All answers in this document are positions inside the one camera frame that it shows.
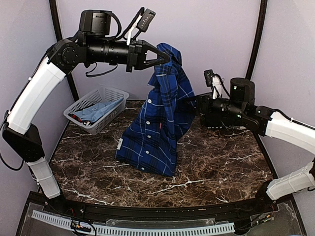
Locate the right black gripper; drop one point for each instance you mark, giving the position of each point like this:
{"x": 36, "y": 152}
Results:
{"x": 205, "y": 99}

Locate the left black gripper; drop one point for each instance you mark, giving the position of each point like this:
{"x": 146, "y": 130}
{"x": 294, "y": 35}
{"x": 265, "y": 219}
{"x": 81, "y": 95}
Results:
{"x": 139, "y": 59}

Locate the blue plaid long sleeve shirt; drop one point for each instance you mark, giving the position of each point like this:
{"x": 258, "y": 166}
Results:
{"x": 149, "y": 144}

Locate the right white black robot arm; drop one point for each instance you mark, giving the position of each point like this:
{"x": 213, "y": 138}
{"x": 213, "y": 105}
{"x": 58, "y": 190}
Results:
{"x": 239, "y": 110}

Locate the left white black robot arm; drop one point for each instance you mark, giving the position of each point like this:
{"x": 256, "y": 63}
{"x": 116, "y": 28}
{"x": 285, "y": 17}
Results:
{"x": 91, "y": 43}

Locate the folded black shirt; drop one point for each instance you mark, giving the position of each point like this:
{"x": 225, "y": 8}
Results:
{"x": 214, "y": 121}

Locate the white plastic mesh basket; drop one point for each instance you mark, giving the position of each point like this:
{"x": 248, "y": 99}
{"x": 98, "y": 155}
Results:
{"x": 102, "y": 94}

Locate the light blue shirt in basket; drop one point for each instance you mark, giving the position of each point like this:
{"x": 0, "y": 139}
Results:
{"x": 97, "y": 111}

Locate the red black garment in basket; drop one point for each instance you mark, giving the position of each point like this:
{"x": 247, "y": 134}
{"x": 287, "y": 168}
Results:
{"x": 79, "y": 117}

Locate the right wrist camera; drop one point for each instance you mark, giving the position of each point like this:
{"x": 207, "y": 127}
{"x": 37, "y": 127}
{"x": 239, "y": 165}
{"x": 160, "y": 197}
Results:
{"x": 214, "y": 82}

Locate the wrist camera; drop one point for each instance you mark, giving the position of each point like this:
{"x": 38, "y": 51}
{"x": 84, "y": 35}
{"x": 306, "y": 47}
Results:
{"x": 214, "y": 82}
{"x": 141, "y": 22}

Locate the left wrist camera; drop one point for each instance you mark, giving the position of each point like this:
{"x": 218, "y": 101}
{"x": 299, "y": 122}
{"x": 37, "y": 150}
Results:
{"x": 141, "y": 22}

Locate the right black frame post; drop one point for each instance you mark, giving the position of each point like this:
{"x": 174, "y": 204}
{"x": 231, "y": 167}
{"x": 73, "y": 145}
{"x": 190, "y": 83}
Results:
{"x": 254, "y": 49}

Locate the white slotted cable duct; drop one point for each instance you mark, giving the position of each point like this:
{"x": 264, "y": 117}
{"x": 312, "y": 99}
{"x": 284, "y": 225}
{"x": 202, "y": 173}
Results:
{"x": 135, "y": 228}

